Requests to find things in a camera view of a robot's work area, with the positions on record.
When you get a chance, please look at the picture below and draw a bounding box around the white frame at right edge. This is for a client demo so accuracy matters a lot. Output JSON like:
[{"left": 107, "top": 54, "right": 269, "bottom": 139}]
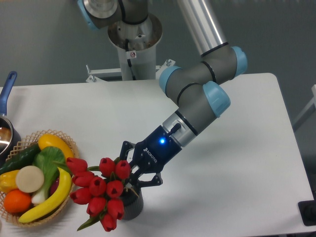
[{"left": 292, "top": 84, "right": 316, "bottom": 132}]

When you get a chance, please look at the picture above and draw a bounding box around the woven wicker basket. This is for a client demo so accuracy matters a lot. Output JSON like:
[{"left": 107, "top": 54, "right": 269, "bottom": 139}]
[{"left": 0, "top": 129, "right": 79, "bottom": 228}]

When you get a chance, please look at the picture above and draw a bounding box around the green cucumber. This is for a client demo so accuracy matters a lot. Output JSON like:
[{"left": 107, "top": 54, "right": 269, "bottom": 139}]
[{"left": 0, "top": 143, "right": 40, "bottom": 174}]

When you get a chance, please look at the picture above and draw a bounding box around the red tulip bouquet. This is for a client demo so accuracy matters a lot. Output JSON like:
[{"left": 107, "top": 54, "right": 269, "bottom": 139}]
[{"left": 54, "top": 158, "right": 131, "bottom": 232}]

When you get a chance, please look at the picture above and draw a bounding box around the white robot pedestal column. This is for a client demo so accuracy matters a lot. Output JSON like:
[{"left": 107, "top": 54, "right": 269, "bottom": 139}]
[{"left": 85, "top": 12, "right": 176, "bottom": 83}]

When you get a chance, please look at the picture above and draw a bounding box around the dark grey ribbed vase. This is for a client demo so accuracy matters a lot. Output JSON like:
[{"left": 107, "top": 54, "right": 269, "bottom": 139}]
[{"left": 120, "top": 187, "right": 144, "bottom": 220}]

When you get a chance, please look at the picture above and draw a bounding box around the green bok choy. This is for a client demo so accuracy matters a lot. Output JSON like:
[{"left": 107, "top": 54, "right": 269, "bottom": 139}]
[{"left": 32, "top": 146, "right": 65, "bottom": 205}]

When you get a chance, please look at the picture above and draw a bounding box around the beige round wooden disc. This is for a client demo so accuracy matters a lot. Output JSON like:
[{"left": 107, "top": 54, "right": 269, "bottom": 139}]
[{"left": 15, "top": 165, "right": 44, "bottom": 193}]

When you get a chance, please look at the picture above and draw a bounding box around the black cable on pedestal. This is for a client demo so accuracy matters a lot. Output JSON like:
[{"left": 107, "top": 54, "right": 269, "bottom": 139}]
[{"left": 124, "top": 39, "right": 136, "bottom": 80}]

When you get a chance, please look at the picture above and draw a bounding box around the yellow bell pepper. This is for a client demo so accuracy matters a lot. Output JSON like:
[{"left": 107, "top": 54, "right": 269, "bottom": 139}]
[{"left": 0, "top": 170, "right": 19, "bottom": 193}]

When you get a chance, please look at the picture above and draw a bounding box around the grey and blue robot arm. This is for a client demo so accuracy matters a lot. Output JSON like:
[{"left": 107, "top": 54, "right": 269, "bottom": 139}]
[{"left": 78, "top": 0, "right": 247, "bottom": 188}]

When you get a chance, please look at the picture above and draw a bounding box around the black device at table edge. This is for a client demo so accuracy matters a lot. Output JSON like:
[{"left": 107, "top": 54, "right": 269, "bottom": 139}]
[{"left": 298, "top": 200, "right": 316, "bottom": 226}]

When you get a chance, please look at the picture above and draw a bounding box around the blue handled saucepan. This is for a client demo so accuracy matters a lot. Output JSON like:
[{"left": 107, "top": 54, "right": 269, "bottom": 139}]
[{"left": 0, "top": 71, "right": 21, "bottom": 166}]

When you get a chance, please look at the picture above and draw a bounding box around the yellow banana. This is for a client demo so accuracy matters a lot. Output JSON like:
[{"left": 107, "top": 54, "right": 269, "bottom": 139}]
[{"left": 18, "top": 168, "right": 72, "bottom": 224}]

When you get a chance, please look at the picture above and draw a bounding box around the purple eggplant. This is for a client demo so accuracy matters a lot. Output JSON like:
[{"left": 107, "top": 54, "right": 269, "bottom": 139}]
[{"left": 49, "top": 178, "right": 59, "bottom": 196}]

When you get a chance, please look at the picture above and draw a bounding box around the orange fruit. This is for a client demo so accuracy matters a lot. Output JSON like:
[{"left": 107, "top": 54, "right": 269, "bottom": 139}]
[{"left": 3, "top": 190, "right": 31, "bottom": 213}]

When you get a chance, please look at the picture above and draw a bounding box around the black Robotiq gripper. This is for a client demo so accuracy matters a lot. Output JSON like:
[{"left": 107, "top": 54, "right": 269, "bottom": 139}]
[{"left": 119, "top": 125, "right": 182, "bottom": 188}]

